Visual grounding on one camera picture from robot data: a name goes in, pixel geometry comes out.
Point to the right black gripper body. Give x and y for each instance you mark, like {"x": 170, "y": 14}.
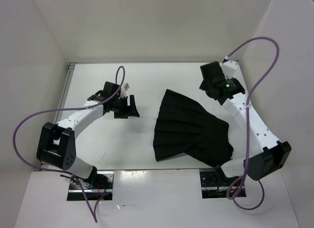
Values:
{"x": 203, "y": 86}

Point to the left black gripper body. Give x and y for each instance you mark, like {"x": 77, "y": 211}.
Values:
{"x": 119, "y": 107}

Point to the black pleated skirt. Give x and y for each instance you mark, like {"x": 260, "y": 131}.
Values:
{"x": 183, "y": 126}

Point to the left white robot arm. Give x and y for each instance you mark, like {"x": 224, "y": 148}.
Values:
{"x": 57, "y": 143}

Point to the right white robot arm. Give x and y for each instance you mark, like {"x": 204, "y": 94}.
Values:
{"x": 264, "y": 153}

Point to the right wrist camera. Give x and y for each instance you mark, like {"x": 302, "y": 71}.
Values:
{"x": 219, "y": 71}

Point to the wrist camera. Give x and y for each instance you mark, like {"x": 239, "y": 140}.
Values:
{"x": 111, "y": 91}
{"x": 219, "y": 71}

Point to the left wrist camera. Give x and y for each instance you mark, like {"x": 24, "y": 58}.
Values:
{"x": 111, "y": 91}

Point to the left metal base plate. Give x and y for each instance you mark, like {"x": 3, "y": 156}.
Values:
{"x": 102, "y": 189}

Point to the metal base plate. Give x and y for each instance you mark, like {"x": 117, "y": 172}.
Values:
{"x": 102, "y": 189}
{"x": 214, "y": 184}

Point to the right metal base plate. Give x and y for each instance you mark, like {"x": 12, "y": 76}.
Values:
{"x": 214, "y": 184}

